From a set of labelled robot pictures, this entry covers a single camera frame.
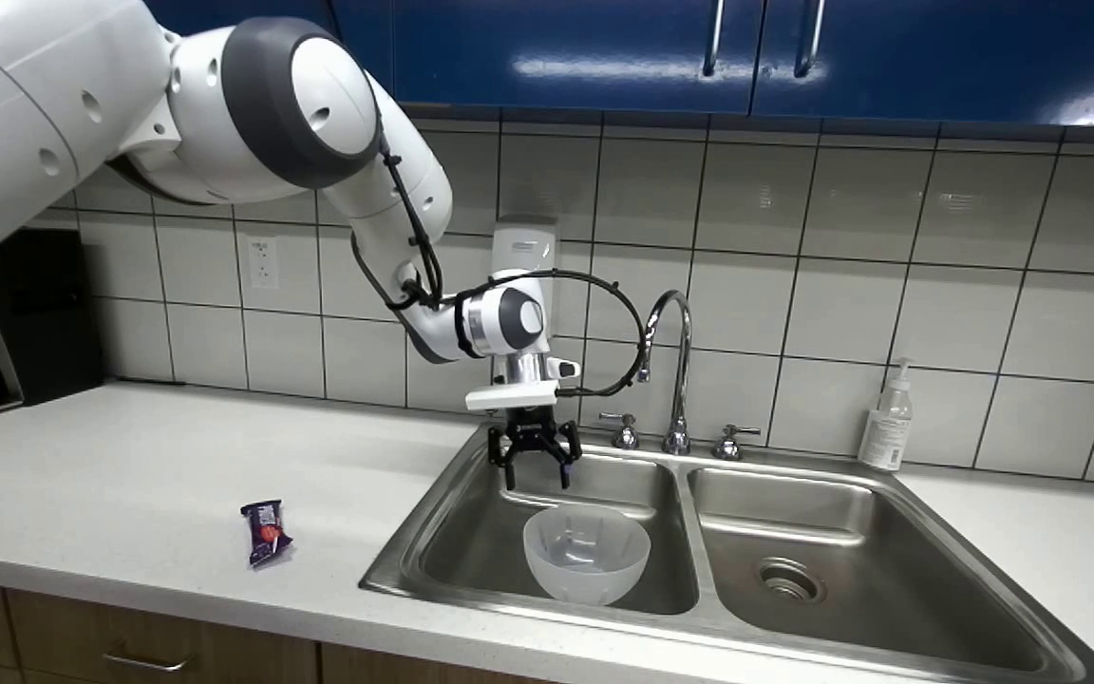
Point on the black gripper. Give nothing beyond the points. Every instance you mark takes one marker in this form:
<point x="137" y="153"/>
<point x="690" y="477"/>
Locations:
<point x="530" y="436"/>

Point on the translucent plastic bowl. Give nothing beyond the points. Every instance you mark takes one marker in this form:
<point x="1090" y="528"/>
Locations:
<point x="586" y="556"/>

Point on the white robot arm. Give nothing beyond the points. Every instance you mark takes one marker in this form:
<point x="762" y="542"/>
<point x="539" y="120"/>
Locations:
<point x="94" y="100"/>

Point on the stainless steel double sink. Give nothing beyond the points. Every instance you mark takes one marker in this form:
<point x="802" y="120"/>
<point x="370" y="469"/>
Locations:
<point x="901" y="570"/>

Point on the chrome gooseneck faucet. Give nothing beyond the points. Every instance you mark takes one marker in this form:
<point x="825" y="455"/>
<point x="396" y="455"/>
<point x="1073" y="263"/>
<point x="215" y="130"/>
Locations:
<point x="682" y="394"/>

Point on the blue red snack wrapper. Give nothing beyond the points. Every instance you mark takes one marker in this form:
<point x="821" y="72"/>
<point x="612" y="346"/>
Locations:
<point x="269" y="532"/>

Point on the clear pump soap bottle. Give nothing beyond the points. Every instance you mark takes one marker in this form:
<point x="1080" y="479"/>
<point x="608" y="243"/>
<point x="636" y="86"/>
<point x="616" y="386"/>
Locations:
<point x="886" y="429"/>

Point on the black coffee maker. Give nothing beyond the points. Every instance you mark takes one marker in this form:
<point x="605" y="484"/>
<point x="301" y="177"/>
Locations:
<point x="56" y="328"/>

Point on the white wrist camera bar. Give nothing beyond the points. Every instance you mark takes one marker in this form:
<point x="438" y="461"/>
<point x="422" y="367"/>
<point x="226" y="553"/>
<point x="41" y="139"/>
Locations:
<point x="511" y="396"/>

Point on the white wall soap dispenser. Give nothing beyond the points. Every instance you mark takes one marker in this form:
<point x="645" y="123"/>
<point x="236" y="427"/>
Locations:
<point x="526" y="247"/>

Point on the white wall outlet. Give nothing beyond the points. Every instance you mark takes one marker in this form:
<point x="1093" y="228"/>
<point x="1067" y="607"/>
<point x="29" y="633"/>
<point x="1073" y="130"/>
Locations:
<point x="265" y="263"/>

